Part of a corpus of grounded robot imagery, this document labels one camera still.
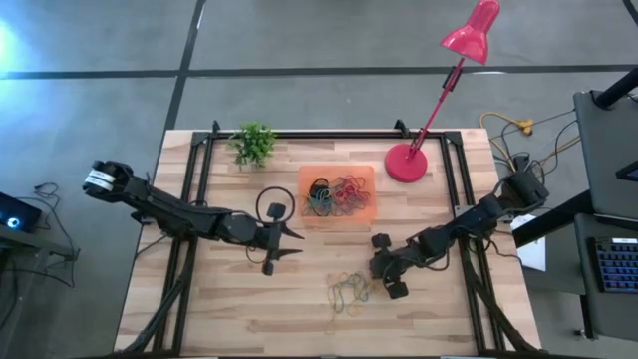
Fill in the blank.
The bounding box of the orange translucent plastic bin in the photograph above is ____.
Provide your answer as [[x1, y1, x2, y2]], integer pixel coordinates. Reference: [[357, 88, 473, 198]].
[[297, 165, 378, 224]]

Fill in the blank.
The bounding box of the white paper sheet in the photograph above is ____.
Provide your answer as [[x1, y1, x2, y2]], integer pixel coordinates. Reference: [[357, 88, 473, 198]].
[[516, 236, 548, 273]]

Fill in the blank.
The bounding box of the dark grey desk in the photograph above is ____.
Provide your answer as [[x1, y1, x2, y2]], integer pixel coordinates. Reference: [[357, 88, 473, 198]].
[[572, 89, 638, 230], [572, 212, 638, 341]]

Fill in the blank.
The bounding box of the thin black floor cable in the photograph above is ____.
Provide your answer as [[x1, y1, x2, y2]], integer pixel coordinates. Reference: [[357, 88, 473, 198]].
[[9, 181, 81, 300]]

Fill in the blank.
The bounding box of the green plant in white pot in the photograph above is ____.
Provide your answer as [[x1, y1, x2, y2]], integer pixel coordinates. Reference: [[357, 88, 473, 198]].
[[228, 121, 278, 173]]

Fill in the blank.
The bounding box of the black diagonal desk bar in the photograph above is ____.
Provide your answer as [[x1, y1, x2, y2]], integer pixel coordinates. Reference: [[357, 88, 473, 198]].
[[512, 188, 597, 249]]

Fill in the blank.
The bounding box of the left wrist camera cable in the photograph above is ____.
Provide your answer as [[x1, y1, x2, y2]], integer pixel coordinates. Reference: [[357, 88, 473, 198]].
[[255, 185, 297, 224]]

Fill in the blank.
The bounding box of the black round post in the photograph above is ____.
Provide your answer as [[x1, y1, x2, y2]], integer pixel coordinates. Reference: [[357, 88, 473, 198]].
[[592, 66, 638, 111]]

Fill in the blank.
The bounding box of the black device with blue light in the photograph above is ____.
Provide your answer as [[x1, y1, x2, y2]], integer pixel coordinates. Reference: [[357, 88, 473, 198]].
[[0, 191, 44, 234]]

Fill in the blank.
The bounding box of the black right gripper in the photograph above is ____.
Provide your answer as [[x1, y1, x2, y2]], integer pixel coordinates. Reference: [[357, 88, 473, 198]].
[[370, 232, 428, 300]]

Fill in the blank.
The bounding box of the yellow extension cable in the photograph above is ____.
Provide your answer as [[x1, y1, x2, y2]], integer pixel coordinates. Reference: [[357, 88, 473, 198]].
[[478, 111, 583, 179]]

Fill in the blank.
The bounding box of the black power adapter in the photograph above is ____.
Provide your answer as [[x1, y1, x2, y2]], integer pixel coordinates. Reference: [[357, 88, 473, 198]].
[[512, 154, 534, 175]]

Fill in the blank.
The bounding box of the thick black cable hose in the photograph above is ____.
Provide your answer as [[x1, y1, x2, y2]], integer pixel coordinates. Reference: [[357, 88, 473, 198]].
[[115, 238, 196, 356], [466, 276, 537, 356]]

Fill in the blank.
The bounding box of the dark tablet screen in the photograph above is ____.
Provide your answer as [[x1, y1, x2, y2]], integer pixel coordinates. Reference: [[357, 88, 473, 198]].
[[615, 159, 638, 183]]

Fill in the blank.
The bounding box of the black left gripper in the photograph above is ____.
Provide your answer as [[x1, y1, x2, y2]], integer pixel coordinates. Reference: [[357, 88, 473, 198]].
[[229, 202, 306, 277]]

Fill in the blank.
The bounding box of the red rubber band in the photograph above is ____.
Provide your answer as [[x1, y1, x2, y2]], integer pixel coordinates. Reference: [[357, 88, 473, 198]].
[[331, 175, 365, 203], [348, 175, 373, 200], [329, 183, 360, 213], [338, 188, 373, 213]]

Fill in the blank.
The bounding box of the backlit computer keyboard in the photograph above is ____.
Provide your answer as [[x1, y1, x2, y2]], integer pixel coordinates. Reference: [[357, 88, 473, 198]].
[[591, 236, 638, 294]]

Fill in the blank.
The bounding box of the red desk lamp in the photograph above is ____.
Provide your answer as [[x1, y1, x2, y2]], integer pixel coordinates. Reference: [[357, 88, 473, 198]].
[[383, 0, 502, 184]]

